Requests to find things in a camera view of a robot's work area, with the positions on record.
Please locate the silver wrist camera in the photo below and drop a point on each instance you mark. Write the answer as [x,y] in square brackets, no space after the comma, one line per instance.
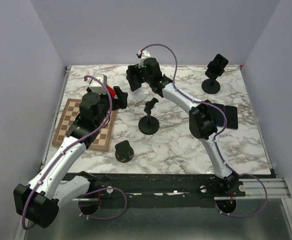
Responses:
[143,54]
[95,86]

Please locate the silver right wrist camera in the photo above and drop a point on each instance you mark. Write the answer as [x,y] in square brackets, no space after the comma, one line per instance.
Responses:
[143,54]

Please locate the black round base clamp stand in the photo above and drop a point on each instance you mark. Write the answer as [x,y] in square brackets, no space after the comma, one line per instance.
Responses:
[149,125]

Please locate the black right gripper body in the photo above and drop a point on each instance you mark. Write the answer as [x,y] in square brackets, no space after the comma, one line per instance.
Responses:
[146,79]

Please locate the blue phone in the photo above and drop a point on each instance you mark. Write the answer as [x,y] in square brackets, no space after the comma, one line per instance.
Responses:
[218,115]

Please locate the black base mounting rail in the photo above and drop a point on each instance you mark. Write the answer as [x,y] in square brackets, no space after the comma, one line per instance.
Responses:
[113,190]

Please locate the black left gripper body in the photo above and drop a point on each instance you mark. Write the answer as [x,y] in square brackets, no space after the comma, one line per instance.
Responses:
[105,102]

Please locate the purple phone with dark screen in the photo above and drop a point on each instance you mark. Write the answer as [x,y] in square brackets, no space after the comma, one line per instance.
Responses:
[232,117]

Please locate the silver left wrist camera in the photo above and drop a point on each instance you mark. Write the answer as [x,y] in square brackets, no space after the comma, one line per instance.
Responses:
[95,86]

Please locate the aluminium strip table left edge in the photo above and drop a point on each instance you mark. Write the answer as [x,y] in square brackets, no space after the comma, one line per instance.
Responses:
[52,130]

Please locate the aluminium extrusion rail right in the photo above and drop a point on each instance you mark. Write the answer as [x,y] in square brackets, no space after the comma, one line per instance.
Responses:
[252,189]

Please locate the red handle silver microphone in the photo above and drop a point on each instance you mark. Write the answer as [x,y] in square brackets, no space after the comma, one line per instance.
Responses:
[112,92]

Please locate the silver folding phone stand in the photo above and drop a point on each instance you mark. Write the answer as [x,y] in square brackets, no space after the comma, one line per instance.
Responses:
[139,95]

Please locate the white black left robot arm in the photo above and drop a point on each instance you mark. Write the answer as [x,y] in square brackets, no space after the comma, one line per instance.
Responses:
[40,200]

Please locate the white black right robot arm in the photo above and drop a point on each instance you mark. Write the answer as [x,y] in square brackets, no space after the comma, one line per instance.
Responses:
[202,123]

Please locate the small black stand brown base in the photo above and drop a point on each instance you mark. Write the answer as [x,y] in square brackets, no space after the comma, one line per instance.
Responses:
[124,152]

